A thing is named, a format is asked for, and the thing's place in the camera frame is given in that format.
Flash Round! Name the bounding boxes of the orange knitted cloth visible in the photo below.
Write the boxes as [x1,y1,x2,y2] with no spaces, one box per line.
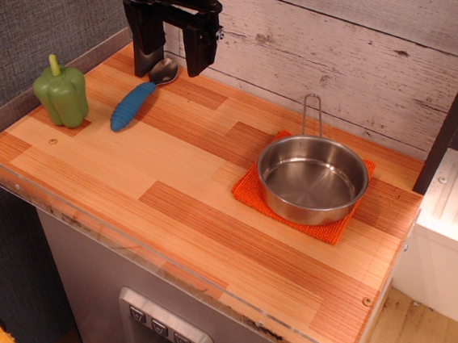
[231,131,376,245]

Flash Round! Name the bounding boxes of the green toy bell pepper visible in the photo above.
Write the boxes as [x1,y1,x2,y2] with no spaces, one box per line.
[32,54,89,128]

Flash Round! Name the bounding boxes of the grey toy fridge cabinet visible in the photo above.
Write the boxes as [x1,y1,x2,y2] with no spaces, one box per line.
[22,206,345,343]

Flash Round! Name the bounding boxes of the stainless steel pot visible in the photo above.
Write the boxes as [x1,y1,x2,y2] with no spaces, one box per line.
[251,88,378,232]

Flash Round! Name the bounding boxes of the dark grey left post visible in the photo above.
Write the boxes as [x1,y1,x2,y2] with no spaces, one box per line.
[133,42,164,77]

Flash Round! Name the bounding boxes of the blue handled metal spoon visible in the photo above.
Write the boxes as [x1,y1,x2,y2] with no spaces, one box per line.
[110,58,179,132]

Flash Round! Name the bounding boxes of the clear acrylic edge guard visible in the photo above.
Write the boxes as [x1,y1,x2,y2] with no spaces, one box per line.
[0,149,423,343]

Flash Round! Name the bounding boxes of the silver dispenser panel with buttons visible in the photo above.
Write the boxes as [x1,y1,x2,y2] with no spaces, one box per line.
[118,287,213,343]

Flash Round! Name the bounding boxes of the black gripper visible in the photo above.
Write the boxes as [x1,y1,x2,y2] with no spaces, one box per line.
[122,0,223,77]

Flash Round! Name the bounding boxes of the white toy sink unit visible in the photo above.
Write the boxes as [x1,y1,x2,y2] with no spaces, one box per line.
[392,150,458,321]

